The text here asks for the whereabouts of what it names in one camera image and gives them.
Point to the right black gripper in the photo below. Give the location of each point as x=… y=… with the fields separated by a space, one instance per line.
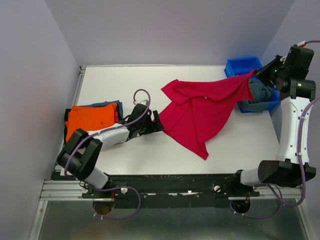
x=262 y=73

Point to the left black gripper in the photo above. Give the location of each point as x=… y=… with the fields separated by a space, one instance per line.
x=158 y=126

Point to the magenta t shirt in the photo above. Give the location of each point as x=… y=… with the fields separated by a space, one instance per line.
x=199 y=110

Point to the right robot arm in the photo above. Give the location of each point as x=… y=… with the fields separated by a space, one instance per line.
x=287 y=74

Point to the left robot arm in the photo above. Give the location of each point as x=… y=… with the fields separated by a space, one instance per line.
x=80 y=153

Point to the grey crumpled t shirt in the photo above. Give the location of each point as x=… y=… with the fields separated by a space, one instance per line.
x=261 y=97

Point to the teal folded t shirt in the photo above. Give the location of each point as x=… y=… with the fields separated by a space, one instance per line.
x=105 y=103

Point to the red folded t shirt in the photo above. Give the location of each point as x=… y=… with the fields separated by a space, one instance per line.
x=118 y=135

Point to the blue plastic bin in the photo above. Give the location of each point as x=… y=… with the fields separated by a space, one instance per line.
x=242 y=66

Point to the orange folded t shirt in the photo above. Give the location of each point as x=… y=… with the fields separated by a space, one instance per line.
x=90 y=118

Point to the black folded t shirt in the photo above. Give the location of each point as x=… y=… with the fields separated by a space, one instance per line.
x=66 y=134

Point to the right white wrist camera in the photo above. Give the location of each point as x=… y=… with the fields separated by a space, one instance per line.
x=301 y=44

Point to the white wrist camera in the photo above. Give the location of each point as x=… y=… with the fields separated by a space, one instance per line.
x=301 y=44
x=144 y=102

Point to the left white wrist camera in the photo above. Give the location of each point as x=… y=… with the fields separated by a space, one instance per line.
x=144 y=102

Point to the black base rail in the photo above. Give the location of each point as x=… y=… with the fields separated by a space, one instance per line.
x=169 y=191

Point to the aluminium frame profile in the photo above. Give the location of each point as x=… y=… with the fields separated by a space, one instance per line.
x=66 y=190

